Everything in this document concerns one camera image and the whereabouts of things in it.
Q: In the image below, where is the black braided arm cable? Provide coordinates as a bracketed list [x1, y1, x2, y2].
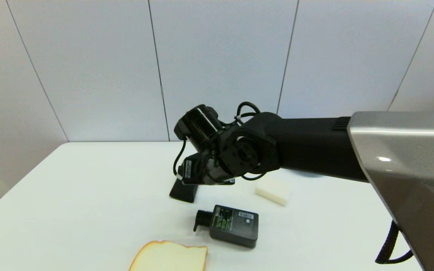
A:
[375, 220, 414, 264]

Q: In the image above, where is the dark grey pump bottle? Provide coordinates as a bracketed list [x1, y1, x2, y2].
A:
[193, 204, 259, 248]

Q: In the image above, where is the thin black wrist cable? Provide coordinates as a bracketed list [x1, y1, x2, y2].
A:
[173, 102, 261, 176]

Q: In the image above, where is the slice of toast bread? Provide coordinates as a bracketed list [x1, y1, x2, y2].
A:
[128, 240, 208, 271]

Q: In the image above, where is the white sponge block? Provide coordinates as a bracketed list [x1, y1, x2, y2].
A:
[255, 177, 290, 206]

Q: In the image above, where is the black glasses case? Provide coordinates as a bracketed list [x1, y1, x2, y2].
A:
[169, 178, 200, 203]

